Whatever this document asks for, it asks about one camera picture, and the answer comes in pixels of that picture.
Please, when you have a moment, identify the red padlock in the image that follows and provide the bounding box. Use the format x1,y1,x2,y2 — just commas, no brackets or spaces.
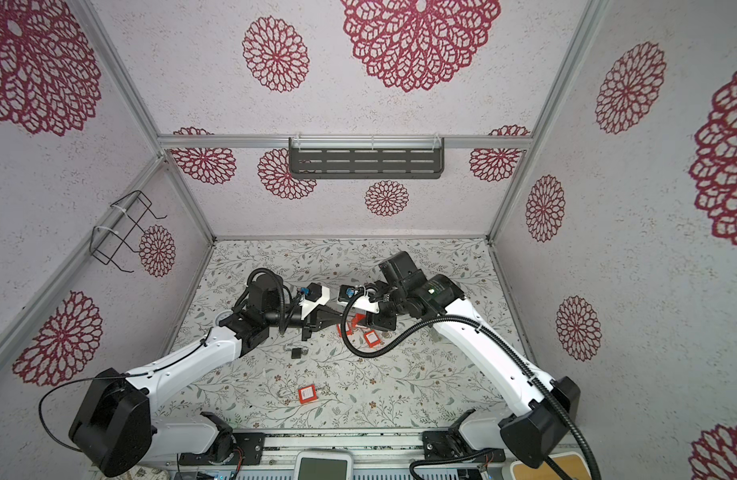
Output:
278,384,320,405
364,330,382,348
348,313,366,330
336,324,354,336

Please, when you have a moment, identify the small black padlock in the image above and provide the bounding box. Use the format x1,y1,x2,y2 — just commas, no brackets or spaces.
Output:
284,344,310,360

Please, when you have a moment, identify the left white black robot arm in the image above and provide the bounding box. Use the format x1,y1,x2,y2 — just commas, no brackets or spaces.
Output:
68,268,342,477

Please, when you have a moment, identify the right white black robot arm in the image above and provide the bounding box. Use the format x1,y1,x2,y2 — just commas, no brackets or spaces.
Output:
370,251,581,468

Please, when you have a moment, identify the white tablet device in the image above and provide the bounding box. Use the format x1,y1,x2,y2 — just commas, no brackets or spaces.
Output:
292,450,354,480

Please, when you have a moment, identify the wooden topped white box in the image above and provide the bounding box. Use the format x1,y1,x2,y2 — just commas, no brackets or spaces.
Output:
501,452,591,480

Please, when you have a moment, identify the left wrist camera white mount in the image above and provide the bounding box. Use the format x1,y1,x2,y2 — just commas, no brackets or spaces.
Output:
298,283,330,320

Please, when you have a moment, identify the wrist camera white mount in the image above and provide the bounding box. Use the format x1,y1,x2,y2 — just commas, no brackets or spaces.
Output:
298,283,330,320
338,285,381,314

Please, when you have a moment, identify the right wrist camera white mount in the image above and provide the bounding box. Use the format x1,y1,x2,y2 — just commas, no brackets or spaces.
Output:
338,285,381,314

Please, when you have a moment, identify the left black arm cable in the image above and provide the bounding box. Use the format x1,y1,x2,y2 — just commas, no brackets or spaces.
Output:
37,326,210,454

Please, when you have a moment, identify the right black corrugated cable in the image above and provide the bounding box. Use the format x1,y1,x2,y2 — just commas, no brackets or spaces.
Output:
339,287,603,480

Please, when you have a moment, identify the dark grey wall shelf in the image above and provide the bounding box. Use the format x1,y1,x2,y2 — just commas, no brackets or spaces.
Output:
288,137,445,180

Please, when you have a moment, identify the black wire wall basket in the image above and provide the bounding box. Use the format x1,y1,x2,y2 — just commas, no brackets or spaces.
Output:
88,189,166,274

